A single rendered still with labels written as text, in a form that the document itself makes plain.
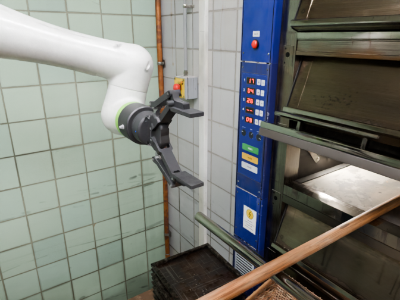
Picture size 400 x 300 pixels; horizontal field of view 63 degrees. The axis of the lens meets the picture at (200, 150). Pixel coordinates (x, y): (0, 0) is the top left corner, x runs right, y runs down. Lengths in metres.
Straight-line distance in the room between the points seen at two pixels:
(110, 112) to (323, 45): 0.64
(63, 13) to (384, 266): 1.55
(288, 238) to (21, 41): 1.03
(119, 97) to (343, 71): 0.63
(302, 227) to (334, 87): 0.51
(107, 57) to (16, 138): 0.93
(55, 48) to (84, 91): 0.87
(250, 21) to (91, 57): 0.60
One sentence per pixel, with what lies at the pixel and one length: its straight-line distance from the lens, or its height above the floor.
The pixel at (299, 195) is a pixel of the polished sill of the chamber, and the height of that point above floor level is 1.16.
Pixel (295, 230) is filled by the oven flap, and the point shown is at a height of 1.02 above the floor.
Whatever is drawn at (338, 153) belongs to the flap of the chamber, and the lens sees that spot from 0.88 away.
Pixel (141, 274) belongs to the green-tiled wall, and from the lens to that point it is 2.26.
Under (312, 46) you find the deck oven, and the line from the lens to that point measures 1.09.
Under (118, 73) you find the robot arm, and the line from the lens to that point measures 0.85.
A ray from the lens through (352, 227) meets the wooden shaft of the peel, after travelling 0.99.
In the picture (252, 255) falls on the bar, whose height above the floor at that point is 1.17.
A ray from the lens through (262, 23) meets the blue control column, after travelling 1.19.
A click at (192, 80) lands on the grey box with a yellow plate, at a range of 1.53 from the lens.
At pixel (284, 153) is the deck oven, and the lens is 1.20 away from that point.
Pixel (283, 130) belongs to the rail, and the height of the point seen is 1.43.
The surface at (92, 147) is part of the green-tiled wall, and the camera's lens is 1.77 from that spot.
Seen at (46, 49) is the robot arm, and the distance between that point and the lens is 0.85.
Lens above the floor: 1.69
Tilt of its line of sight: 19 degrees down
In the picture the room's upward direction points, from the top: straight up
